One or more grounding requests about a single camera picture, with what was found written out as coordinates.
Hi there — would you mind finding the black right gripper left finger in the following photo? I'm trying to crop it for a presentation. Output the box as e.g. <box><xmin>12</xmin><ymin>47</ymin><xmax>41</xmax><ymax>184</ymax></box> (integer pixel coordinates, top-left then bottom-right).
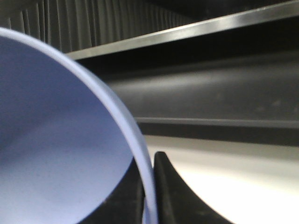
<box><xmin>81</xmin><ymin>159</ymin><xmax>144</xmax><ymax>224</ymax></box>

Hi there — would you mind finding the light blue ribbed bowl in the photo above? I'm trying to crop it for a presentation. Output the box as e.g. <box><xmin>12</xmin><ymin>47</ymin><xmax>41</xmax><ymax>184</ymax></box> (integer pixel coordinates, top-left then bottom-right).
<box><xmin>0</xmin><ymin>28</ymin><xmax>158</xmax><ymax>224</ymax></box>

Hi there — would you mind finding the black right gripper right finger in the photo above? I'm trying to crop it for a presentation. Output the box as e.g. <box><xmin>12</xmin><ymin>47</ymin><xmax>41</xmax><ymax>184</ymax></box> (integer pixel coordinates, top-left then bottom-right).
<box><xmin>154</xmin><ymin>151</ymin><xmax>231</xmax><ymax>224</ymax></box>

